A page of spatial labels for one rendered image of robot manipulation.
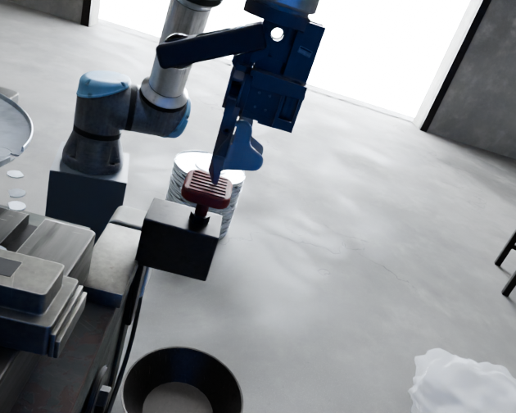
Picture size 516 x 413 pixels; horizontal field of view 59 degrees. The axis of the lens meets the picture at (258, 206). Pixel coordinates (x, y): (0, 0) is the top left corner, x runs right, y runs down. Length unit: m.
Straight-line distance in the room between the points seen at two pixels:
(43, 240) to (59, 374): 0.13
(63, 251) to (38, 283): 0.12
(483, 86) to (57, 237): 5.20
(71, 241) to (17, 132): 0.13
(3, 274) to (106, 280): 0.20
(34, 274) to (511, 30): 5.31
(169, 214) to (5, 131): 0.20
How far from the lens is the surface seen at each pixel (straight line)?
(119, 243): 0.63
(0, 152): 0.51
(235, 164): 0.54
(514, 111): 5.74
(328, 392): 1.48
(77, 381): 0.50
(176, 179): 1.80
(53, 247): 0.51
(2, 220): 0.54
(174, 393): 1.31
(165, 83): 1.11
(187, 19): 1.01
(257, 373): 1.42
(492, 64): 5.49
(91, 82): 1.16
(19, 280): 0.39
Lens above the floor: 1.01
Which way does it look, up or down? 26 degrees down
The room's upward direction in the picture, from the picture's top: 19 degrees clockwise
